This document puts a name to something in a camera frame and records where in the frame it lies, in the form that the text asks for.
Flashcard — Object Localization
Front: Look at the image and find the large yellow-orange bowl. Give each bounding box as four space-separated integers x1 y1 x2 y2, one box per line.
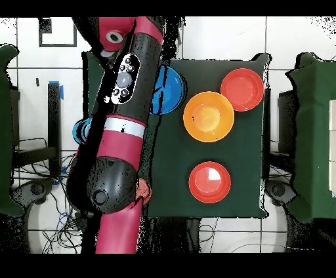
182 90 235 143

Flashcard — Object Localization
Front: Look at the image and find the large blue bowl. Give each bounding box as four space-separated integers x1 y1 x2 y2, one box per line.
150 64 186 116

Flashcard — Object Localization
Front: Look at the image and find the large orange bowl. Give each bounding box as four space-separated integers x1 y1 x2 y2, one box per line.
220 68 264 113
188 161 232 205

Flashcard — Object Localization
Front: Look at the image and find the dark green table cloth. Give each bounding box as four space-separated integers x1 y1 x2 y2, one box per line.
82 51 271 219

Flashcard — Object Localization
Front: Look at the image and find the small orange bowl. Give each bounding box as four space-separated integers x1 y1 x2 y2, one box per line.
136 177 153 205

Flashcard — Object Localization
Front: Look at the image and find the small blue bowl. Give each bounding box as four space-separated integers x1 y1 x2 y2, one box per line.
72 117 93 145

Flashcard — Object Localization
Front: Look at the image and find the blue tape strip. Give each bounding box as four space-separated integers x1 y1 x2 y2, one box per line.
48 80 64 100

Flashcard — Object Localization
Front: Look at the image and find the black office chair base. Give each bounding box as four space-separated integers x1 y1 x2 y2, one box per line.
264 179 297 208
11 178 54 207

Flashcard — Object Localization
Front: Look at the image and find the green cloth covered side table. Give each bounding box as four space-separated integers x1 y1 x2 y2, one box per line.
285 52 336 224
0 43 24 217

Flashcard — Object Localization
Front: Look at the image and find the black square frame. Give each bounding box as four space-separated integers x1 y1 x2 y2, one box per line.
38 16 77 49

